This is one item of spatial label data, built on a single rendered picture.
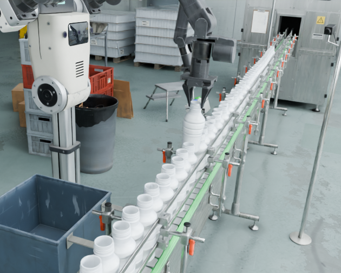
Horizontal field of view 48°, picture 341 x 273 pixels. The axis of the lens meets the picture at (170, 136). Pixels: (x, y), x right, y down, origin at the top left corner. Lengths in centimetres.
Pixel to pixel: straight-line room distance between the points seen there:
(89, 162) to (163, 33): 488
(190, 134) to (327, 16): 481
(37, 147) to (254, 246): 227
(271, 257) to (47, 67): 187
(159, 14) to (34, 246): 703
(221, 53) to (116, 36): 739
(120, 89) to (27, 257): 377
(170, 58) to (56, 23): 652
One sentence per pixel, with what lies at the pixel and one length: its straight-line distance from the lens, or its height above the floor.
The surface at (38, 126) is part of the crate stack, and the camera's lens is 386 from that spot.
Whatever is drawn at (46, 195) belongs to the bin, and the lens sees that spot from 152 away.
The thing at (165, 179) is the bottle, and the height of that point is 115.
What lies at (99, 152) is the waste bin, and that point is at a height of 22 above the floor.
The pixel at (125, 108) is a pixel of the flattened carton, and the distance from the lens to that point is 493.
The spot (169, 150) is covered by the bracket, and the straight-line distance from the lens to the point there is 134.
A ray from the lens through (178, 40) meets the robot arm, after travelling 181.
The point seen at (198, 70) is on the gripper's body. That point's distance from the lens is 116.
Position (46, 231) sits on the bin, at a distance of 156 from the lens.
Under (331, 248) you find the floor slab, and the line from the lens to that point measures 298.
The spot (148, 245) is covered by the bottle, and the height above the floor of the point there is 106.
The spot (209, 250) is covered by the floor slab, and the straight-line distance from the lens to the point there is 268.
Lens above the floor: 162
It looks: 21 degrees down
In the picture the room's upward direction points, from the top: 4 degrees clockwise
